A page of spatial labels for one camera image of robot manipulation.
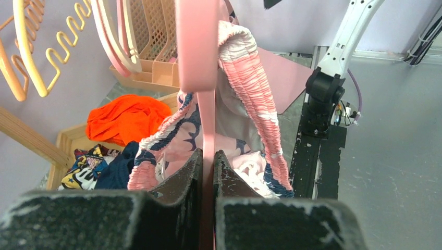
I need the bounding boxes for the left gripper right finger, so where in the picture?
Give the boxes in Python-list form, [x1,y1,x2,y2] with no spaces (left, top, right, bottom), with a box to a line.
[214,151,367,249]

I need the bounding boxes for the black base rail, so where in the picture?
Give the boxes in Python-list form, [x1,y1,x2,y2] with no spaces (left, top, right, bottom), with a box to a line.
[289,103,347,199]

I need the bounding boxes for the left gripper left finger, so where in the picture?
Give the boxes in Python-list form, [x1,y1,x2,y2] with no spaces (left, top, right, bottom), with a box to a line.
[1,149,203,249]

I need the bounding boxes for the pink patterned shorts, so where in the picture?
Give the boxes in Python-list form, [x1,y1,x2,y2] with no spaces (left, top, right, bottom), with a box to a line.
[127,21,294,198]

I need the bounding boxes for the wooden clothes rack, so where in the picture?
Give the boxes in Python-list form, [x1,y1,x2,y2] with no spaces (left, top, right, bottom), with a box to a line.
[1,94,177,190]

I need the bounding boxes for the peach plastic file organizer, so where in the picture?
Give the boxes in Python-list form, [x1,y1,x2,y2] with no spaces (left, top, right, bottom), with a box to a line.
[109,0,180,93]

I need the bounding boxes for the yellow hanger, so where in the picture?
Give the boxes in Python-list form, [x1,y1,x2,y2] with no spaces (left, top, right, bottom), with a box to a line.
[13,0,92,97]

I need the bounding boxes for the front orange hanger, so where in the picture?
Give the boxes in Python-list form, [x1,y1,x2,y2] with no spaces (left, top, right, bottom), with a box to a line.
[1,0,45,102]

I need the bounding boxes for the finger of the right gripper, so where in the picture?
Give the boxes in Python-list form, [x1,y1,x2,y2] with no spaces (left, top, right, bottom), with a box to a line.
[263,0,282,10]

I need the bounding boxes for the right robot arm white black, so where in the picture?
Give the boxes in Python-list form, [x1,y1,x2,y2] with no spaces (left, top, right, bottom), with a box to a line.
[299,0,384,139]

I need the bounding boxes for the yellow black patterned garment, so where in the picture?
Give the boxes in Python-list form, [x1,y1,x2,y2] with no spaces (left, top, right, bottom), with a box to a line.
[58,144,121,191]

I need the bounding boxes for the navy blue shorts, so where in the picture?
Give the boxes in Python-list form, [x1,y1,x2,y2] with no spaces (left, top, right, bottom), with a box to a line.
[94,141,139,190]

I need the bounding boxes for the orange shorts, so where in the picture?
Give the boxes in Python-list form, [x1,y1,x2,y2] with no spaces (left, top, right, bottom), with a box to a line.
[85,94,172,146]

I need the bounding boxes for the pink clipboard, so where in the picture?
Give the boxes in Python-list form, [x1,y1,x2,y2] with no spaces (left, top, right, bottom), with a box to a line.
[257,47,313,114]

